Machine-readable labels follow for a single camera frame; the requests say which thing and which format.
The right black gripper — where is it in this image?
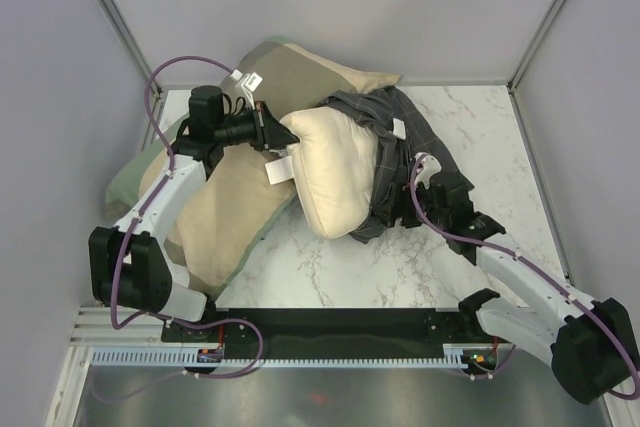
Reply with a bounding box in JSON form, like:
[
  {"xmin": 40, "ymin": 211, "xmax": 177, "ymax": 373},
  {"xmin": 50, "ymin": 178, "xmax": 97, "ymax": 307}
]
[{"xmin": 371, "ymin": 181, "xmax": 449, "ymax": 230}]

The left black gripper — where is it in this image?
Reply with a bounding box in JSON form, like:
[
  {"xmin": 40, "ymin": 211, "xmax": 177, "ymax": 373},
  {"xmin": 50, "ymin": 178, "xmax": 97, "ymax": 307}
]
[{"xmin": 213, "ymin": 101, "xmax": 298, "ymax": 152}]

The cream pillow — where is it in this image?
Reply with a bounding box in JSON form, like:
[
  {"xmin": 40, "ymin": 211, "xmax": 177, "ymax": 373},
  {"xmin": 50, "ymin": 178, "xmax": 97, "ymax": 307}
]
[{"xmin": 266, "ymin": 106, "xmax": 379, "ymax": 239}]

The dark grey plaid pillowcase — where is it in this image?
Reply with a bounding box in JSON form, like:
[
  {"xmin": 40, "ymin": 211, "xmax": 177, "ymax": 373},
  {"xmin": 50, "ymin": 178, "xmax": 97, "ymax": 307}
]
[{"xmin": 321, "ymin": 86, "xmax": 459, "ymax": 244}]

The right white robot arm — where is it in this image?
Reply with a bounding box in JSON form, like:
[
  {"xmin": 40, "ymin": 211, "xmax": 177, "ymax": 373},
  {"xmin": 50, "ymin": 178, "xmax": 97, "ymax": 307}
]
[{"xmin": 408, "ymin": 164, "xmax": 639, "ymax": 404}]

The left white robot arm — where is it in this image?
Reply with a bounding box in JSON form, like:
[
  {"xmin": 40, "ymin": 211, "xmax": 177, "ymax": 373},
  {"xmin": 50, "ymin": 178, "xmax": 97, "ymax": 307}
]
[{"xmin": 88, "ymin": 85, "xmax": 299, "ymax": 341}]

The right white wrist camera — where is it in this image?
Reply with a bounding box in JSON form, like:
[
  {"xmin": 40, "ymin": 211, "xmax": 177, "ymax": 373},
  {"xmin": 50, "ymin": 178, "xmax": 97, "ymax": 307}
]
[{"xmin": 411, "ymin": 152, "xmax": 442, "ymax": 188}]

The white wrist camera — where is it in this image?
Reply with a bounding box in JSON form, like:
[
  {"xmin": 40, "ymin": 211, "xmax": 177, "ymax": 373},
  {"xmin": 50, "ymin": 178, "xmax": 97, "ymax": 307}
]
[
  {"xmin": 230, "ymin": 69, "xmax": 263, "ymax": 110},
  {"xmin": 411, "ymin": 152, "xmax": 442, "ymax": 188}
]

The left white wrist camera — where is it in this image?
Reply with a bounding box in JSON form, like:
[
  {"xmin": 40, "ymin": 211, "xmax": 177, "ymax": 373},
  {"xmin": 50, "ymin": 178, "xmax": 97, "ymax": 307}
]
[{"xmin": 230, "ymin": 69, "xmax": 263, "ymax": 110}]

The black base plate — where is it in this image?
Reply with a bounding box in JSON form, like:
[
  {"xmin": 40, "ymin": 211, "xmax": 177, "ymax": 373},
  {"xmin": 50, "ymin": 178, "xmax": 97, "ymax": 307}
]
[{"xmin": 159, "ymin": 306, "xmax": 516, "ymax": 362}]

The left aluminium frame post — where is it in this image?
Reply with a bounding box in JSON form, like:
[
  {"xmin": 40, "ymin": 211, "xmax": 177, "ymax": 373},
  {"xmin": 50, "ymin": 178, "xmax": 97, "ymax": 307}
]
[{"xmin": 97, "ymin": 0, "xmax": 152, "ymax": 81}]

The aluminium frame post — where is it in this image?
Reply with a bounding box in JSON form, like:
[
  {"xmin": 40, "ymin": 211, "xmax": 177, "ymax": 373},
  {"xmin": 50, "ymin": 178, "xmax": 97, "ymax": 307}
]
[
  {"xmin": 506, "ymin": 0, "xmax": 569, "ymax": 96},
  {"xmin": 97, "ymin": 0, "xmax": 152, "ymax": 81}
]

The light blue slotted cable duct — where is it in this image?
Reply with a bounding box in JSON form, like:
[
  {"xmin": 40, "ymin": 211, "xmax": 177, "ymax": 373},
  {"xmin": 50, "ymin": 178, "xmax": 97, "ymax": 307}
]
[{"xmin": 90, "ymin": 347, "xmax": 467, "ymax": 369}]

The right aluminium frame post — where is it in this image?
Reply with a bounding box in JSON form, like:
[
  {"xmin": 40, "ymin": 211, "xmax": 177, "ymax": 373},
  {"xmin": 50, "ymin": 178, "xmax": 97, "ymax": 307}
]
[{"xmin": 506, "ymin": 0, "xmax": 569, "ymax": 96}]

